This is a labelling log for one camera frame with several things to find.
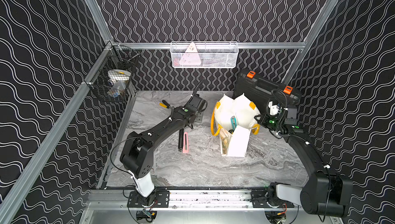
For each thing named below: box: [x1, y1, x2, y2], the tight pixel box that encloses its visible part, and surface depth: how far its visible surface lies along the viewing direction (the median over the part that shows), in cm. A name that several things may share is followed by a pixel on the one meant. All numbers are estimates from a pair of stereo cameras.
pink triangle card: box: [178, 42, 202, 66], surface depth 91 cm
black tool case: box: [232, 70, 302, 116], surface depth 92 cm
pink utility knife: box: [182, 132, 190, 154], surface depth 95 cm
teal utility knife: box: [230, 115, 238, 131], surface depth 105 cm
